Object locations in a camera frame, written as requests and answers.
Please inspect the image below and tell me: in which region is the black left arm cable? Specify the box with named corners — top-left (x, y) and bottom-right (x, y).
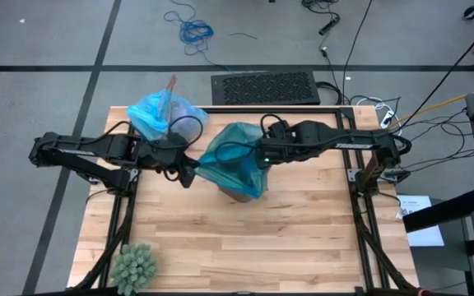
top-left (166, 114), bottom-right (205, 151)

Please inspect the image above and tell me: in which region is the blue coiled cable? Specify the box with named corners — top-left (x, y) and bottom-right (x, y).
top-left (163, 0), bottom-right (238, 73)

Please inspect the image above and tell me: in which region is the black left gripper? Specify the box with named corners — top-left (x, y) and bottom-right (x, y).
top-left (137, 141), bottom-right (202, 190)

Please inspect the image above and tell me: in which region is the green artificial succulent plant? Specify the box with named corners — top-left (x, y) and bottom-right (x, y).
top-left (109, 243), bottom-right (159, 296)

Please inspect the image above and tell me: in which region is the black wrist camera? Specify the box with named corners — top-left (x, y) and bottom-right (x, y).
top-left (267, 118), bottom-right (292, 141)
top-left (158, 133), bottom-right (189, 156)

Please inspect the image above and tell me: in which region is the white printed paper sheet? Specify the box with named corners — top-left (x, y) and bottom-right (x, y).
top-left (395, 194), bottom-right (445, 248)

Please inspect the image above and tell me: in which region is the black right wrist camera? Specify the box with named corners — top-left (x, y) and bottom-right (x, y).
top-left (267, 118), bottom-right (292, 141)

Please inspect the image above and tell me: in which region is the long black floor cable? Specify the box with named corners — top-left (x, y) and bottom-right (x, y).
top-left (341, 0), bottom-right (374, 99)
top-left (401, 19), bottom-right (474, 124)

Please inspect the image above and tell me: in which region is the green trash bag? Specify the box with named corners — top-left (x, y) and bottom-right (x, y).
top-left (194, 121), bottom-right (272, 201)

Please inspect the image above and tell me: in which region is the black flat bar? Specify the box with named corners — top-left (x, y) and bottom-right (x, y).
top-left (402, 187), bottom-right (474, 234)

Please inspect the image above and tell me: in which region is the yellow floor cable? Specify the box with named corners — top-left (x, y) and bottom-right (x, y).
top-left (393, 86), bottom-right (474, 124)

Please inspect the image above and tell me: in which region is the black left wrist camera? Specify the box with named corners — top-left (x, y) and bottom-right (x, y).
top-left (158, 133), bottom-right (189, 156)

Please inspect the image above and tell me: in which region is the white power strip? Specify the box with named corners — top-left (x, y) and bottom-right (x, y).
top-left (378, 109), bottom-right (396, 130)

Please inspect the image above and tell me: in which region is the black power strip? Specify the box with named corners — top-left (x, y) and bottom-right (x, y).
top-left (318, 15), bottom-right (342, 36)

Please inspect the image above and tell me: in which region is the light blue bin liner bag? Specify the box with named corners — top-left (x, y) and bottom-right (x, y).
top-left (126, 74), bottom-right (210, 144)

